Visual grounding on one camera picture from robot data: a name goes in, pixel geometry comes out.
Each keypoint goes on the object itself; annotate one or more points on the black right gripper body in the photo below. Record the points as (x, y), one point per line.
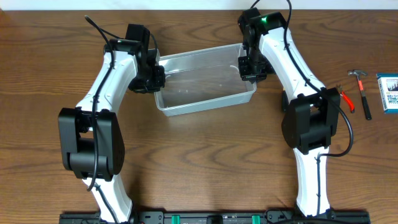
(250, 70)

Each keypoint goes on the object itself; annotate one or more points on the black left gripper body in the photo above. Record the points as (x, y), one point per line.
(149, 81)

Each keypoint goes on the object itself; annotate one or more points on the clear plastic container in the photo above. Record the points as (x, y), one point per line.
(202, 80)

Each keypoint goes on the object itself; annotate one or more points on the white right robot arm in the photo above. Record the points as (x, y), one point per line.
(311, 116)

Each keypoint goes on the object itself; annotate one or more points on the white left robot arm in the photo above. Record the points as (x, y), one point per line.
(91, 141)

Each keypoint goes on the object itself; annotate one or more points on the black yellow screwdriver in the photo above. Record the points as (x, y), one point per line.
(284, 101)

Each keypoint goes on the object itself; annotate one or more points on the small red black hammer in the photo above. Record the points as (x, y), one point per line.
(358, 74)

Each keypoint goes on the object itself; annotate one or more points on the blue white small box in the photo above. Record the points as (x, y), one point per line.
(388, 89)

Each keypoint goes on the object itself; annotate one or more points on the red handled pliers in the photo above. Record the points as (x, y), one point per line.
(346, 98)

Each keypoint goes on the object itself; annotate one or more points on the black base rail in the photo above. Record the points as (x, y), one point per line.
(269, 216)

